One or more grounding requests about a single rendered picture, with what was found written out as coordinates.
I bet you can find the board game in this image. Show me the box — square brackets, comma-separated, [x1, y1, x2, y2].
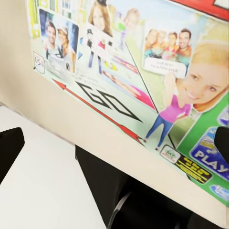
[26, 0, 229, 208]

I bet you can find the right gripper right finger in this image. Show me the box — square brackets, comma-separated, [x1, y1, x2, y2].
[214, 127, 229, 165]

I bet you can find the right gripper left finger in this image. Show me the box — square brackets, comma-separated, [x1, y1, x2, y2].
[0, 127, 25, 184]

